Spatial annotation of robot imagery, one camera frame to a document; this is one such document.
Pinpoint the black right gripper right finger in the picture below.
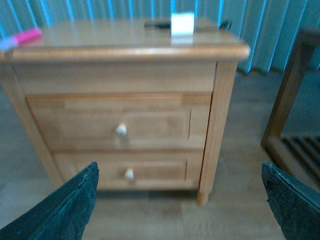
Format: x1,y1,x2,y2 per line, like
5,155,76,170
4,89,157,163
261,162,320,240

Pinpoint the wooden drawer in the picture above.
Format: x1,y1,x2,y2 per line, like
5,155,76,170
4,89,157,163
27,93,211,152
53,150,203,191

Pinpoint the black usb cable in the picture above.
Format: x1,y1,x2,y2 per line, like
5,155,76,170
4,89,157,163
144,19,233,31

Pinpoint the pink marker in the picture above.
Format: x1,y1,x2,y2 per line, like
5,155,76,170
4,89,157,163
0,27,42,52

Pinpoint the white charger adapter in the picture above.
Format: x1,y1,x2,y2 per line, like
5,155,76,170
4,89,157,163
170,12,195,37

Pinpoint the drawer knob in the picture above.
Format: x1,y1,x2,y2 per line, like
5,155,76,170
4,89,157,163
123,168,135,181
114,123,128,138

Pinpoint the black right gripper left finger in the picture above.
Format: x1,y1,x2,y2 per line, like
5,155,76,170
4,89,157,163
0,162,99,240

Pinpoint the grey-green curtain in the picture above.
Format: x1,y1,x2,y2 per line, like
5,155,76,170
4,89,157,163
0,0,320,73

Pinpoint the wooden nightstand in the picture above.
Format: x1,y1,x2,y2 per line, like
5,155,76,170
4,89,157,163
0,19,251,206

